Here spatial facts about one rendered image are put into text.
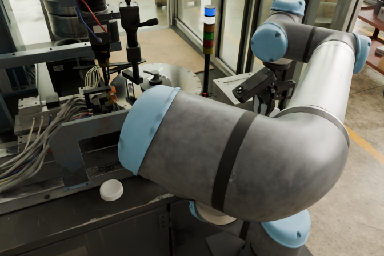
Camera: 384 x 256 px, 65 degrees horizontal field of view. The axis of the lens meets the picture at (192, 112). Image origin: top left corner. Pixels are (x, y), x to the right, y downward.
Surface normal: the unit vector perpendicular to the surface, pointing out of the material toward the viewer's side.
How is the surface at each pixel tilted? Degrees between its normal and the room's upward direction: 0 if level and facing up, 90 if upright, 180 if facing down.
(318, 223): 0
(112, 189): 0
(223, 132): 24
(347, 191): 0
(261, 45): 90
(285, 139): 16
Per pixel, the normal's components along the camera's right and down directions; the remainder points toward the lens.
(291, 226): 0.13, -0.75
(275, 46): -0.47, 0.53
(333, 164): 0.60, -0.06
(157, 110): -0.18, -0.57
